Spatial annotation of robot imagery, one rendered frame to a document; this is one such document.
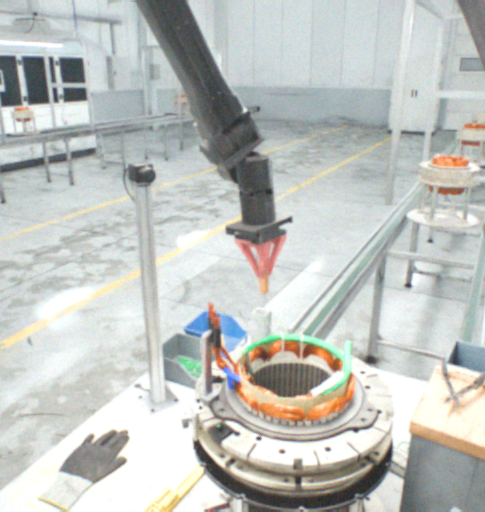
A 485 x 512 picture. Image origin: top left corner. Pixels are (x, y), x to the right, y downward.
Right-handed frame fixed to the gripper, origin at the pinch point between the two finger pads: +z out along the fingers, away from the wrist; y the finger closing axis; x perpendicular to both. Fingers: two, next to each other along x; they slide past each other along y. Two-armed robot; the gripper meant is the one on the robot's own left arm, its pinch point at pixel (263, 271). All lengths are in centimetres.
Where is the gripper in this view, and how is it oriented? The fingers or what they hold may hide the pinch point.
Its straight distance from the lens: 84.4
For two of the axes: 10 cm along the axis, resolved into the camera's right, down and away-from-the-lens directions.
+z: 1.0, 9.4, 3.4
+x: 7.2, 1.7, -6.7
